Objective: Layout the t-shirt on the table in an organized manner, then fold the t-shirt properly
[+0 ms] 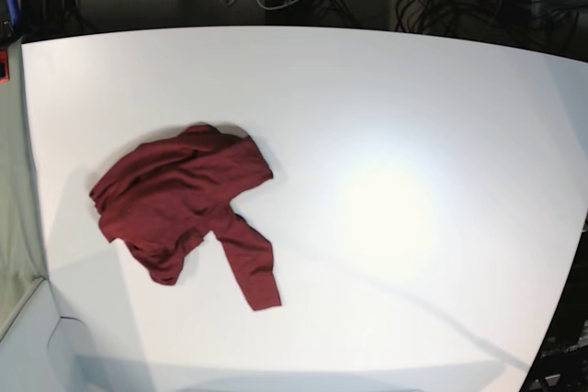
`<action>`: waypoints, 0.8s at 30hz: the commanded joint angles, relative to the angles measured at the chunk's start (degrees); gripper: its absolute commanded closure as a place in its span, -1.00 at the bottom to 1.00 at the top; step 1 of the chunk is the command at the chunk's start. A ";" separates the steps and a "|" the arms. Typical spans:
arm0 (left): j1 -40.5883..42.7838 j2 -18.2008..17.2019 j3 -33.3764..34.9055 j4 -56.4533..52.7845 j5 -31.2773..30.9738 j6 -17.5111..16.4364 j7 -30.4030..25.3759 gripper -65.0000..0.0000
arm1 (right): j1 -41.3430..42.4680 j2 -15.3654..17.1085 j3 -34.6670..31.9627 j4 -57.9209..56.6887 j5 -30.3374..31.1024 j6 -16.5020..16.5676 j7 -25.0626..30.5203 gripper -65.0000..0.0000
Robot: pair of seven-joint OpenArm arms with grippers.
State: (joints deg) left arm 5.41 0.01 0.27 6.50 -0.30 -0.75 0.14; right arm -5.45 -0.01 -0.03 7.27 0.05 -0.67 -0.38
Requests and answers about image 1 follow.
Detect red box at left edge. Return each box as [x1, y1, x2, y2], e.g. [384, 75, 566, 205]
[0, 50, 10, 83]

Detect blue handled tool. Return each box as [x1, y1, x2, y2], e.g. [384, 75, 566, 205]
[5, 0, 21, 28]

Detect dark red t-shirt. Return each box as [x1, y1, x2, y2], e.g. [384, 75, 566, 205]
[89, 124, 281, 311]

